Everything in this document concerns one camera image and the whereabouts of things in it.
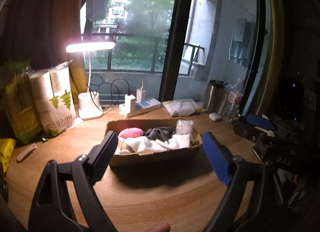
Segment clear bubble wrap bag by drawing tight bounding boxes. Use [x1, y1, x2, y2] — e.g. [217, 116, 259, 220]
[175, 119, 194, 135]

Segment grey sock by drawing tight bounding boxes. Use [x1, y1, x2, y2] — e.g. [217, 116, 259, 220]
[144, 126, 175, 141]

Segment white waffle cloth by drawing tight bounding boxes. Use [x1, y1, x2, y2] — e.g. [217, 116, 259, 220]
[114, 134, 193, 155]

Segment pink fuzzy plush pouch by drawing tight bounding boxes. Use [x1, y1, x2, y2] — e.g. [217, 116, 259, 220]
[118, 127, 144, 139]

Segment white earbuds case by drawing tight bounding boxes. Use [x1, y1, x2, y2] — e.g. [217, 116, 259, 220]
[209, 113, 222, 122]

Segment clear water bottle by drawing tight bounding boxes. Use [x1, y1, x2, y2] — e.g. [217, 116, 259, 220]
[222, 78, 244, 122]

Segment steel thermos mug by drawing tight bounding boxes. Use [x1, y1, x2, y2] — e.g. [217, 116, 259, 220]
[203, 80, 224, 114]

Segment white cloth package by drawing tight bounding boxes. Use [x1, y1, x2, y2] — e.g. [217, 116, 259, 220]
[162, 99, 205, 117]

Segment hanging teal towel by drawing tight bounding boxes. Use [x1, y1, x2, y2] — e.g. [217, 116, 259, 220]
[229, 18, 255, 68]

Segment yellow packet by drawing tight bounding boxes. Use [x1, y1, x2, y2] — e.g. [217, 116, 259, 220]
[0, 138, 17, 175]

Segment white power strip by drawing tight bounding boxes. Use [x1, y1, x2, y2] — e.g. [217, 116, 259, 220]
[119, 98, 162, 118]

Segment white charger right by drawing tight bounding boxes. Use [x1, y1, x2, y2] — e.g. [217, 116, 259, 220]
[136, 87, 146, 103]

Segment white charger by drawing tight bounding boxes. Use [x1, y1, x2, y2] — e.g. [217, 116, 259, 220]
[136, 87, 146, 103]
[124, 94, 136, 114]

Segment white desk lamp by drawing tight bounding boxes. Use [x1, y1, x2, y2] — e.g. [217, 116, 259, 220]
[66, 40, 116, 120]

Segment white charger left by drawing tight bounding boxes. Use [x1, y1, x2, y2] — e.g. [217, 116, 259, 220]
[124, 94, 136, 114]

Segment paper cup pack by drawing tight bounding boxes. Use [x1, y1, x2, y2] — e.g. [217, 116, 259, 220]
[29, 62, 76, 139]

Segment green yellow snack bag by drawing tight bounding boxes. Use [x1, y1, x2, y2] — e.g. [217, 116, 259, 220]
[1, 61, 42, 144]

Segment hanging black trousers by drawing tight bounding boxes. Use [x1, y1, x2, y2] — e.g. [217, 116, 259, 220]
[80, 0, 93, 41]

